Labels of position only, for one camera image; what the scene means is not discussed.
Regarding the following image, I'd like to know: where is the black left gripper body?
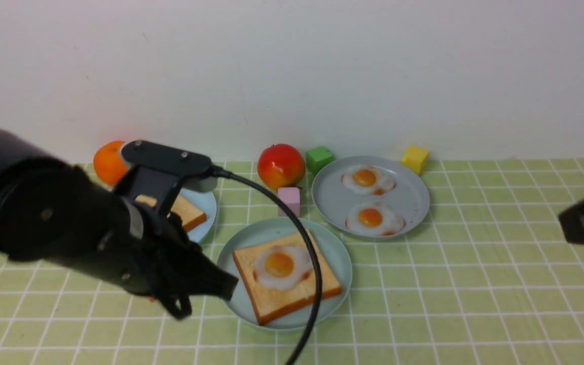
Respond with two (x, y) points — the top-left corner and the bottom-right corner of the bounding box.
(120, 200), (206, 305)

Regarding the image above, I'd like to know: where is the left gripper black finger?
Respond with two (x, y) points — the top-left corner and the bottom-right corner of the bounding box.
(158, 295), (193, 321)

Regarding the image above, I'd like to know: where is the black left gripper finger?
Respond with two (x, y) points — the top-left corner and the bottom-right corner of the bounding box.
(191, 251), (239, 301)

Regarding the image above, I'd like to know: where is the toast slice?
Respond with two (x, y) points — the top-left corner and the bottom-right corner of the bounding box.
(232, 233), (316, 325)
(135, 193), (213, 240)

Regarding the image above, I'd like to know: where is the fried egg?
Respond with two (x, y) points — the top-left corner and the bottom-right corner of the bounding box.
(341, 165), (396, 196)
(345, 202), (405, 237)
(253, 245), (313, 291)

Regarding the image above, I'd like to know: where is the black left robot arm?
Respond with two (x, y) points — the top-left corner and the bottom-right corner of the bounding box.
(0, 129), (239, 320)

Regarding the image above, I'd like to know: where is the light blue plate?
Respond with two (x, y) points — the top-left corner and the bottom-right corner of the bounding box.
(180, 189), (218, 243)

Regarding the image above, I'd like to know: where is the orange mandarin fruit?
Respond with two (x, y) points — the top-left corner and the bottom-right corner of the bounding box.
(93, 140), (128, 186)

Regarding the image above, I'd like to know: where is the pink cube block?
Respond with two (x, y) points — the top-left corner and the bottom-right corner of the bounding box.
(277, 187), (301, 217)

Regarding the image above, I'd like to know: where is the teal green plate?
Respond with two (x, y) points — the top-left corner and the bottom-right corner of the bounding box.
(217, 217), (353, 331)

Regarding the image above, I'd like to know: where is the red yellow apple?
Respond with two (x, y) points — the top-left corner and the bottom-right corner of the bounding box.
(257, 143), (306, 190)

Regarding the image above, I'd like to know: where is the green cube block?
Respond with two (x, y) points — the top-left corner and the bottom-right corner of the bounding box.
(306, 146), (335, 175)

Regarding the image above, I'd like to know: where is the grey plate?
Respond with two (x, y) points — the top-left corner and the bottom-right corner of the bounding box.
(311, 156), (430, 239)

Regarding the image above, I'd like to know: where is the yellow cube block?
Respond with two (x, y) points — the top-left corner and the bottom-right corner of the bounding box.
(401, 145), (429, 176)

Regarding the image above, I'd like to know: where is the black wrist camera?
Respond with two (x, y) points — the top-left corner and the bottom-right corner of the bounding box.
(112, 139), (217, 216)

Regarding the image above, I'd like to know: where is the black camera cable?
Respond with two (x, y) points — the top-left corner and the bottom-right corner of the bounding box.
(211, 165), (322, 365)

